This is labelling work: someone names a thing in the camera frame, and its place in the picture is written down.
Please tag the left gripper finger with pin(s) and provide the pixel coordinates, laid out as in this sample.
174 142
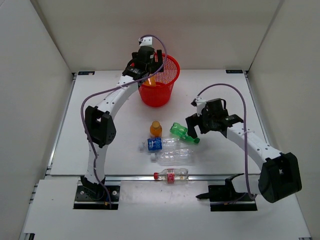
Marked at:
161 59
141 83

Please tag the clear bottle red label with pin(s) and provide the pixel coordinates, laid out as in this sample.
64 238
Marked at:
172 175

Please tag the green plastic bottle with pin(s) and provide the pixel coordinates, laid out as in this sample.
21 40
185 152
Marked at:
182 132

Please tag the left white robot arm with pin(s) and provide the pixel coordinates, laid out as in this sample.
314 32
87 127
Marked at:
98 120

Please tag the blue label clear bottle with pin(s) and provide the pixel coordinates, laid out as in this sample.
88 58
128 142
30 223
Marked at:
157 144

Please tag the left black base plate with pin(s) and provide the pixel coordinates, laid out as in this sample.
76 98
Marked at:
85 199

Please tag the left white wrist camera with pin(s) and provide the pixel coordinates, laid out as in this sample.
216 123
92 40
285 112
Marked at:
146 41

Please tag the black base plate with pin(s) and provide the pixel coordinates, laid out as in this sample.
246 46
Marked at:
224 198
85 199

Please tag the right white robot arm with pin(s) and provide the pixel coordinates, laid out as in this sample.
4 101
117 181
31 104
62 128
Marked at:
279 175

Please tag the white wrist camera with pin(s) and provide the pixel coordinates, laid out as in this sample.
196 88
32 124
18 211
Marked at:
199 103
146 41

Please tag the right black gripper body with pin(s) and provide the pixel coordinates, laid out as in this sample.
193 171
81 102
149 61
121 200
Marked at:
206 118

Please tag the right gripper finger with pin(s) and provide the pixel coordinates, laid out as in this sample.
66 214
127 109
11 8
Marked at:
205 127
192 121

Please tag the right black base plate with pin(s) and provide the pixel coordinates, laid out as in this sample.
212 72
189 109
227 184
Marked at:
224 198

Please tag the red mesh plastic bin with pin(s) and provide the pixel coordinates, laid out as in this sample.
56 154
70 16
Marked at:
160 94

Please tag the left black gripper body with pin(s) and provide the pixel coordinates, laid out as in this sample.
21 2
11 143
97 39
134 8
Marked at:
151 67

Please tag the clear plastic bottle white cap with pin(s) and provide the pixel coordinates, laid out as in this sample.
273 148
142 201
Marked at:
183 156

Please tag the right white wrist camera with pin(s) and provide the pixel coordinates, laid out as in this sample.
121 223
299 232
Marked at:
199 103

